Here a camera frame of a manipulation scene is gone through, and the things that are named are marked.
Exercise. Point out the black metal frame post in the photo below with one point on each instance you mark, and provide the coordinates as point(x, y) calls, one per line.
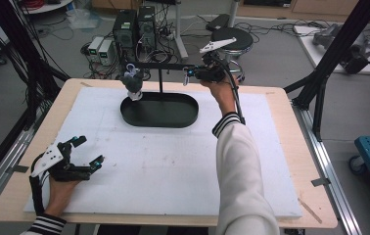
point(20, 42)
point(343, 45)

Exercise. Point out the grey tape strip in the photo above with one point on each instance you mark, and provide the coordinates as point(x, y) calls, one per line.
point(320, 182)
point(19, 169)

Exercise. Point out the black flat case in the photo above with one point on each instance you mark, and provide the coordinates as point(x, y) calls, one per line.
point(218, 22)

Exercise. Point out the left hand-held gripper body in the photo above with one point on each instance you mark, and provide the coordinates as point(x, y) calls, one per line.
point(52, 160)

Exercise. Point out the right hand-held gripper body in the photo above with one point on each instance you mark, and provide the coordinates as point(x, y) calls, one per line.
point(210, 73)

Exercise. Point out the person's right hand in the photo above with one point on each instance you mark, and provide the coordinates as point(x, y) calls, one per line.
point(225, 93)

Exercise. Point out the grey machine part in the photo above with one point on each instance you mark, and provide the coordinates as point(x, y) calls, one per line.
point(325, 36)

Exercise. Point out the black stand with tray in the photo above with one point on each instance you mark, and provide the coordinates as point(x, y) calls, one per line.
point(160, 112)

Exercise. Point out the black round stool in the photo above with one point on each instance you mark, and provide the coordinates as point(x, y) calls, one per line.
point(230, 32)

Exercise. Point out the white floor board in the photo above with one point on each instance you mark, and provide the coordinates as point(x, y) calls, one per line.
point(316, 57)

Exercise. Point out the thin wooden stick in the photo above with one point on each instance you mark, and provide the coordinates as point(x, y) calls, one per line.
point(310, 210)

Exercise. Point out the white foam mat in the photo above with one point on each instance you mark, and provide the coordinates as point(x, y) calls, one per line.
point(147, 169)

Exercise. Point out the person's left hand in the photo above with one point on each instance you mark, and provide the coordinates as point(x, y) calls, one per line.
point(59, 196)

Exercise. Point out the white table leg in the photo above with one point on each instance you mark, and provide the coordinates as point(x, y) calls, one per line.
point(180, 36)

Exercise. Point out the black computer tower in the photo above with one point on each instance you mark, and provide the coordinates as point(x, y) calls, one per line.
point(147, 27)
point(125, 34)

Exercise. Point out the clear plastic bag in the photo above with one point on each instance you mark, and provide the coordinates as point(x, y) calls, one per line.
point(83, 18)

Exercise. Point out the aluminium rail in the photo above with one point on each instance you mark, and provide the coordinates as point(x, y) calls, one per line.
point(7, 163)
point(330, 169)

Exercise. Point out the white power supply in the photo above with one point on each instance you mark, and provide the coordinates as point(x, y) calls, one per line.
point(95, 47)
point(106, 52)

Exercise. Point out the dark machine part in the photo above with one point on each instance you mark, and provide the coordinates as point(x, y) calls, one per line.
point(357, 58)

